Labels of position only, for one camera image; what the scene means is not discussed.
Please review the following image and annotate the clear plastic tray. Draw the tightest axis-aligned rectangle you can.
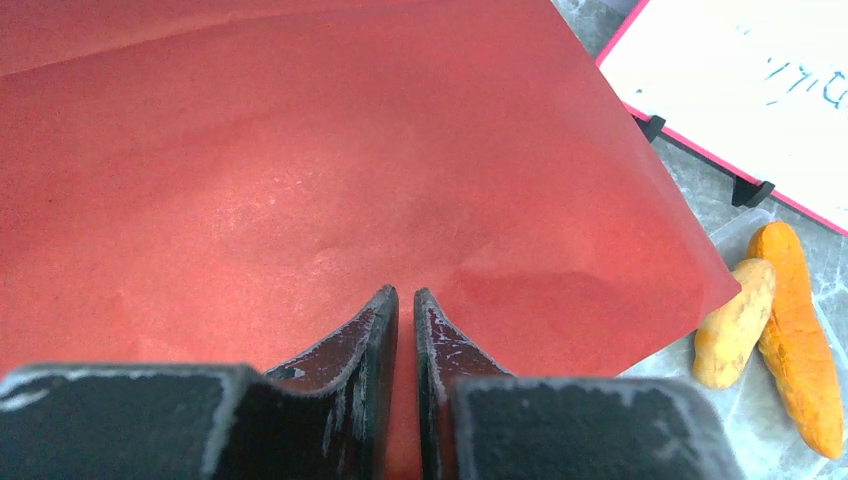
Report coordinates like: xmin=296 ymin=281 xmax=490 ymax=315
xmin=620 ymin=208 xmax=847 ymax=479

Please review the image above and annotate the pink framed whiteboard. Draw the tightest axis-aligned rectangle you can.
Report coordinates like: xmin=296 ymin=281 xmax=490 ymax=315
xmin=597 ymin=1 xmax=847 ymax=233

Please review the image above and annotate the red brown paper bag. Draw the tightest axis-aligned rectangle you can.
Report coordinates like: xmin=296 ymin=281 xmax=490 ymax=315
xmin=1 ymin=1 xmax=739 ymax=479

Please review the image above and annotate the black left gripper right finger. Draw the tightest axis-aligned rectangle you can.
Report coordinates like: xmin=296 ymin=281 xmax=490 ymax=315
xmin=414 ymin=288 xmax=744 ymax=479

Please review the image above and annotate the orange fake bread loaf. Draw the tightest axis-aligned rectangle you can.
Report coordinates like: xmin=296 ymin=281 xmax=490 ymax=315
xmin=747 ymin=222 xmax=845 ymax=459

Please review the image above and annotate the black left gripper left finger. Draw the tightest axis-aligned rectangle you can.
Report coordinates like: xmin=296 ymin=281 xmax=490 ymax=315
xmin=1 ymin=286 xmax=399 ymax=479

